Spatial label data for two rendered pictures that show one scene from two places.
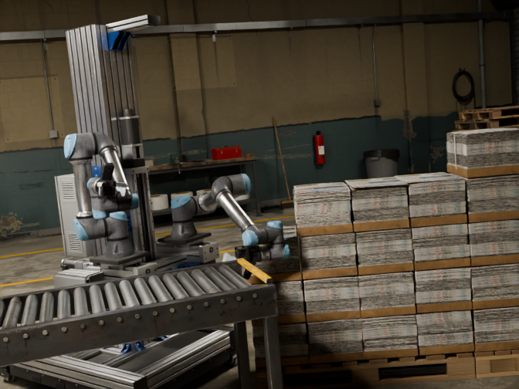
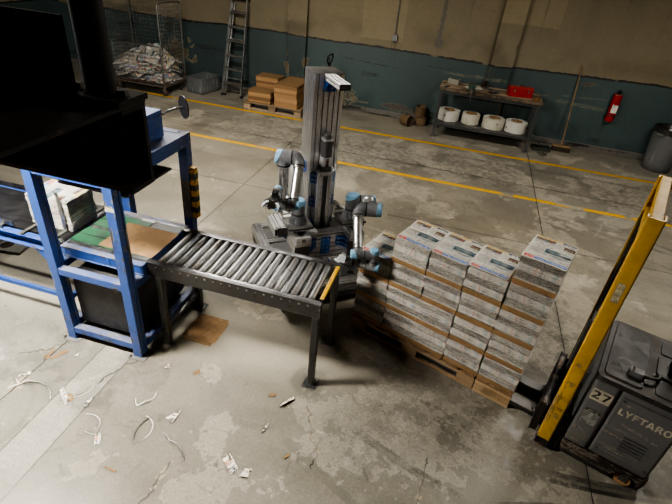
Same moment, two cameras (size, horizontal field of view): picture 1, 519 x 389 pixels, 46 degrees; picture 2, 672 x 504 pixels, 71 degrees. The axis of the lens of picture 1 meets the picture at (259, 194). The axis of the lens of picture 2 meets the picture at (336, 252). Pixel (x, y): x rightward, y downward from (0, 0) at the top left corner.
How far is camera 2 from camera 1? 1.93 m
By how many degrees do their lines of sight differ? 38
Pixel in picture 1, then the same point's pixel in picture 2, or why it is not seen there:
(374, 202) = (443, 265)
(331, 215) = (414, 259)
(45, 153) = (385, 51)
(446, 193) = (492, 283)
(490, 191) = (523, 298)
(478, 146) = (527, 266)
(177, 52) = not seen: outside the picture
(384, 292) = (432, 316)
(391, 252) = (444, 298)
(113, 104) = (319, 128)
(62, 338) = (212, 285)
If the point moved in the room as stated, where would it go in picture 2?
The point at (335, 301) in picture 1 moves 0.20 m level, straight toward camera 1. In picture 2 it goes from (403, 305) to (389, 317)
